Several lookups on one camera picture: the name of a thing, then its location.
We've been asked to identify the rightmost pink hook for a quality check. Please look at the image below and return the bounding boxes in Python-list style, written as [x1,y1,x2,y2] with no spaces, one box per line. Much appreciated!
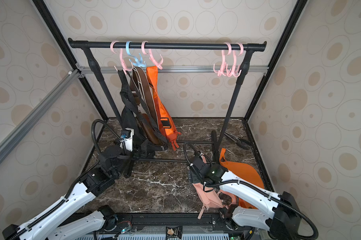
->
[226,43,244,78]

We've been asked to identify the black clothes rack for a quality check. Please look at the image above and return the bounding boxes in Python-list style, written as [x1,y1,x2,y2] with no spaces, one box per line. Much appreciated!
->
[68,38,269,162]

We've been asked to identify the bright orange bag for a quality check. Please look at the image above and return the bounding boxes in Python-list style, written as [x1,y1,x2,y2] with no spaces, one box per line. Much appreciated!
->
[218,148,264,209]

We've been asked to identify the leftmost pink hook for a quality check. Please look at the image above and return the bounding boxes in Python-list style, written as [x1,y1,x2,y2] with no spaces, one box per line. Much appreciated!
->
[110,41,133,75]

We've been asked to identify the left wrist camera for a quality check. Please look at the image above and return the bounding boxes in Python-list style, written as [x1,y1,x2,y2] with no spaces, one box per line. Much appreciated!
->
[120,128,134,152]

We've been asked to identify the aluminium rail left wall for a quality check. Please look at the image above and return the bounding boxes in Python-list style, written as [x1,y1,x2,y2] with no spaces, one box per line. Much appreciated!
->
[0,69,80,164]

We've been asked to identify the brown leather bag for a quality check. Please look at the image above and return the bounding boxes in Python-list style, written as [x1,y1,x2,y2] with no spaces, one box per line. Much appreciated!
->
[130,67,164,146]

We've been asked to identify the pink hook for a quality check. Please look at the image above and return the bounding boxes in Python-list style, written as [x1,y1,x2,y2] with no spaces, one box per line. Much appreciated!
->
[226,43,244,78]
[110,41,133,75]
[213,42,232,77]
[141,41,164,70]

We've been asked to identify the pink bag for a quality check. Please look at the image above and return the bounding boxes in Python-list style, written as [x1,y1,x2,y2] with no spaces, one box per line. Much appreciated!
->
[188,169,239,220]

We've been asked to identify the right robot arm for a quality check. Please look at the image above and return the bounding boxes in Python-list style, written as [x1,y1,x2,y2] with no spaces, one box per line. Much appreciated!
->
[183,143,319,240]

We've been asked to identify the small snack packet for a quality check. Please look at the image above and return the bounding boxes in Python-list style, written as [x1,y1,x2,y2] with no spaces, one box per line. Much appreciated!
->
[166,226,183,240]

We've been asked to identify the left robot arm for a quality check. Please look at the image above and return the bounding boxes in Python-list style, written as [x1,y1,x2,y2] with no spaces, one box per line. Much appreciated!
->
[2,128,135,240]

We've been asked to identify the middle pink hook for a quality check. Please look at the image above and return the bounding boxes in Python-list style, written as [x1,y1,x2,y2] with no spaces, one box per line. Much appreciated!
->
[141,41,164,70]

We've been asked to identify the black tongs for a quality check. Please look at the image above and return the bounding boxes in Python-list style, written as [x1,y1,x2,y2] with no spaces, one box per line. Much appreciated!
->
[221,132,251,150]

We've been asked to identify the light blue hook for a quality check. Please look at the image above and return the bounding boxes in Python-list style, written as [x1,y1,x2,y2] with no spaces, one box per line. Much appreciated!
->
[125,41,147,68]

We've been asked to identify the red-orange waist bag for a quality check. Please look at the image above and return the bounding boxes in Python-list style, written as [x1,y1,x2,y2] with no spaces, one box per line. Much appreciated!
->
[146,67,181,151]

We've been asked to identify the black bag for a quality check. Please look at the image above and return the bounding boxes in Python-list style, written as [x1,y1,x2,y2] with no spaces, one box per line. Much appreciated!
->
[118,71,139,133]
[118,67,169,159]

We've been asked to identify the black base frame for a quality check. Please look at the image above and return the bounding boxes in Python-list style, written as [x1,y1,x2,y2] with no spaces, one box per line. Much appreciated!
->
[41,211,301,240]

